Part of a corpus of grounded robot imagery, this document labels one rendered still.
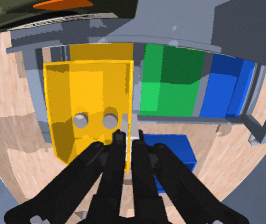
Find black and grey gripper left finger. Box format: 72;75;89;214
4;113;128;224

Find blue bin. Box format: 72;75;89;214
144;134;197;193

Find yellow bin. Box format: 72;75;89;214
43;60;133;172

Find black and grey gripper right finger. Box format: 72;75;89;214
130;114;250;224

